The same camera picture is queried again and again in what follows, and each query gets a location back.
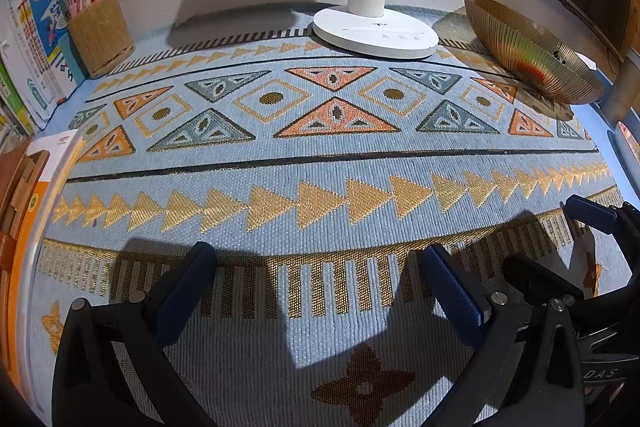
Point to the woven bamboo pen holder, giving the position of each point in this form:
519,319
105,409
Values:
97,32

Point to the golden ribbed glass bowl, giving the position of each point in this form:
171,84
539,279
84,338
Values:
520,42

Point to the teal thin book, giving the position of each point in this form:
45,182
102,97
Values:
67,52

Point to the row of upright books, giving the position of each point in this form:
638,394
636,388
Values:
35,32

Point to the patterned woven table mat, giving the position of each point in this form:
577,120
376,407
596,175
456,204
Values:
320,147

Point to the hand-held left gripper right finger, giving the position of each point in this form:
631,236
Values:
455,297

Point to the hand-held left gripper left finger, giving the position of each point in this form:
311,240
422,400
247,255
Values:
187,292

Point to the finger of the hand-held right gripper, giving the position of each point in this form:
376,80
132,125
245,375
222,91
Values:
535,274
590,214

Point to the white and orange book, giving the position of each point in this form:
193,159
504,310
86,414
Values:
55,157

